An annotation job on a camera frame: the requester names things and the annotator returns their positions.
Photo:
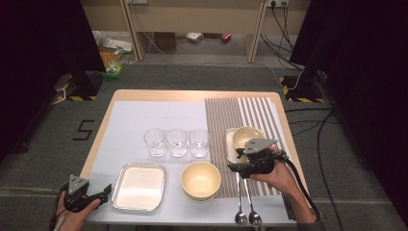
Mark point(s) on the black stand base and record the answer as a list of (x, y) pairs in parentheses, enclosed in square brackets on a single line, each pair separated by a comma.
[(85, 85), (304, 86)]

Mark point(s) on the white paper sheet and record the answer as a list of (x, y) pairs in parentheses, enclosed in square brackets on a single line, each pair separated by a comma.
[(144, 115)]

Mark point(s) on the striped brown white placemat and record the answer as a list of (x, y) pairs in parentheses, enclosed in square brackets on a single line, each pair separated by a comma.
[(218, 128)]

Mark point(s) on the person's left hand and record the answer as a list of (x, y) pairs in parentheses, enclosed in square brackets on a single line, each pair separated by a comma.
[(69, 221)]

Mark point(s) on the white wall socket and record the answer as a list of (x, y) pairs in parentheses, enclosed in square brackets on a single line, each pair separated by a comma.
[(277, 2), (138, 1)]

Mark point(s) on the person's right hand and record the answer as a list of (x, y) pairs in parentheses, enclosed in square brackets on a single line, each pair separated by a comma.
[(280, 176)]

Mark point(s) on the black curtain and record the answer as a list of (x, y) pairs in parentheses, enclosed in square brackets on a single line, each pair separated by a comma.
[(369, 80), (32, 64)]

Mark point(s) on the silver square tray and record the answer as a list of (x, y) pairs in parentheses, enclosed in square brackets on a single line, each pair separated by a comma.
[(138, 209)]

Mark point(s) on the pile of plastic bags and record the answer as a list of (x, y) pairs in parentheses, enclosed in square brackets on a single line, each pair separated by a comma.
[(112, 61)]

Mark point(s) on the clear drinking glass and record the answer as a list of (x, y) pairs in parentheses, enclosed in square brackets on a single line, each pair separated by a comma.
[(198, 142), (155, 144), (177, 144)]

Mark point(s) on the cream bowl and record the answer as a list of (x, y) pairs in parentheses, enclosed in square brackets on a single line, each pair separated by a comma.
[(247, 134), (201, 200), (200, 179)]

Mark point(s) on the white square plate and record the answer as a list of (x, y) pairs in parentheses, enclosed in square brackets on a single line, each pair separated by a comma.
[(230, 150), (139, 187)]

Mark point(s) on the silver spoon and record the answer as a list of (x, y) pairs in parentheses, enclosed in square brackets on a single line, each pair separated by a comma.
[(254, 219), (241, 218)]

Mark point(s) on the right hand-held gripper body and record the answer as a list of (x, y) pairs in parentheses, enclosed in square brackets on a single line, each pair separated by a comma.
[(260, 160)]

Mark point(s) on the white crumpled cloth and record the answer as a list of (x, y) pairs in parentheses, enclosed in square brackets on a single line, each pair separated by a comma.
[(194, 37)]

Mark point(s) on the yellow black hazard tape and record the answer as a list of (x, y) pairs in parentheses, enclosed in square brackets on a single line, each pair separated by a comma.
[(303, 100), (77, 98)]

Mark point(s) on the red can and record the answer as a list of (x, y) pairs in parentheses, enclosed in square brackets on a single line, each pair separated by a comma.
[(226, 38)]

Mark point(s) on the bundle of black chopsticks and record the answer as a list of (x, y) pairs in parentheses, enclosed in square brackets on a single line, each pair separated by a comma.
[(289, 208)]

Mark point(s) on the beige wooden desk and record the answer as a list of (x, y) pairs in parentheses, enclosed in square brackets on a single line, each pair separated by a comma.
[(192, 16)]

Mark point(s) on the brown cardboard box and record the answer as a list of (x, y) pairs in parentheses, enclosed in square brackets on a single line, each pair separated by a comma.
[(165, 40)]

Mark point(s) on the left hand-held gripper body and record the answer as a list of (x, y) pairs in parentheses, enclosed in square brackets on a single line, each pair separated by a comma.
[(78, 187)]

